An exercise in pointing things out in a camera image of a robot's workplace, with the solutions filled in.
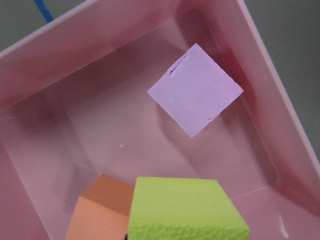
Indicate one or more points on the pink foam block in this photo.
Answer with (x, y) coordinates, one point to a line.
(194, 90)

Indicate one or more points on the yellow foam block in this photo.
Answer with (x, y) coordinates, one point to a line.
(166, 208)

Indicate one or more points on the orange foam block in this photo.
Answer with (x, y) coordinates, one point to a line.
(102, 211)

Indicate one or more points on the pink plastic bin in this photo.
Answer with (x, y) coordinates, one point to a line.
(74, 105)

